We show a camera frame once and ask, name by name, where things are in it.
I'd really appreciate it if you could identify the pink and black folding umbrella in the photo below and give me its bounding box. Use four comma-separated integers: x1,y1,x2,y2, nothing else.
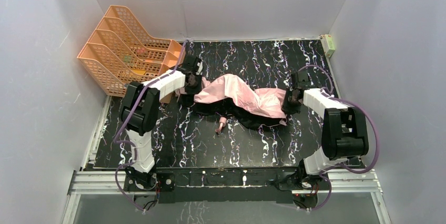
175,74,287,134

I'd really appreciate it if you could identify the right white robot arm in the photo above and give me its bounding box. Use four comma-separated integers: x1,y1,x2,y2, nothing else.
281,71,369,188

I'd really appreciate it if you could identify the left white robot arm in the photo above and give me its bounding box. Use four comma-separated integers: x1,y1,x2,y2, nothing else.
116,55,203,190

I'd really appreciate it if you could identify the orange plastic file organizer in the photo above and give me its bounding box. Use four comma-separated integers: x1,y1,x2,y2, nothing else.
77,5,185,97

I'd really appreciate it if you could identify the white green wall socket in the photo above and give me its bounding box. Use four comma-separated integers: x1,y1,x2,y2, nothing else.
320,34,336,58

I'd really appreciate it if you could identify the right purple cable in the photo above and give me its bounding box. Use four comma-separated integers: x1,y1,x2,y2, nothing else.
296,64,380,211

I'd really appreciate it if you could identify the purple cable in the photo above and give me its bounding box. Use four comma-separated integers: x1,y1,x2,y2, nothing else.
113,39,189,212
296,64,380,211

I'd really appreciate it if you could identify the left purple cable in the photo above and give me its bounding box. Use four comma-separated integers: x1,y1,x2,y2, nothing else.
113,39,189,212

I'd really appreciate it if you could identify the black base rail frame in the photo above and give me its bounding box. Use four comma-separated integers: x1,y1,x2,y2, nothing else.
68,168,383,211

